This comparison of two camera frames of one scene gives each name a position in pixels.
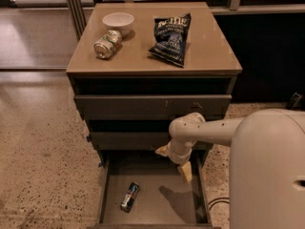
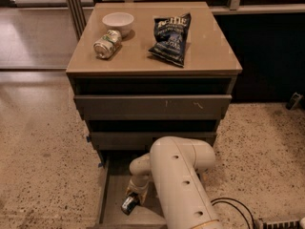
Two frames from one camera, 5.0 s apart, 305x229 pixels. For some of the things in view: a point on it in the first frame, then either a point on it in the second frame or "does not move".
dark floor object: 294,99 does not move
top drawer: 156,107 does not move
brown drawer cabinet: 135,67 does not move
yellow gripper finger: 164,150 -> 129,191
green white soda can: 105,47 does not move
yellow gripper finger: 186,171 -> 142,197
